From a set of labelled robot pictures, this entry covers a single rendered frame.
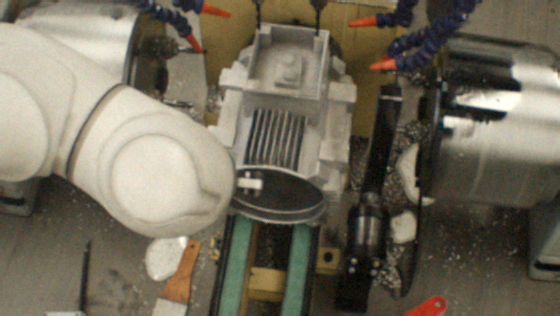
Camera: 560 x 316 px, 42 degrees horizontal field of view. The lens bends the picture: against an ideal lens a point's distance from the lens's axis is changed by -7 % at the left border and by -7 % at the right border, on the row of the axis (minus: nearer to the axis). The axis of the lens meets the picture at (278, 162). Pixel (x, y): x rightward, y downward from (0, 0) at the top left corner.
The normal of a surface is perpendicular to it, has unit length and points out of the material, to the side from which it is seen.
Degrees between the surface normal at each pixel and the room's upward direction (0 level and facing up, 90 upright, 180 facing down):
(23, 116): 44
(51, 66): 27
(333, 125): 0
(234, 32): 90
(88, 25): 2
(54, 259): 0
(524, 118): 32
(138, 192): 38
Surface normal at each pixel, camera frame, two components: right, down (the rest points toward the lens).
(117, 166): -0.16, -0.02
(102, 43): -0.03, -0.31
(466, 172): -0.13, 0.66
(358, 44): -0.14, 0.85
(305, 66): 0.00, -0.51
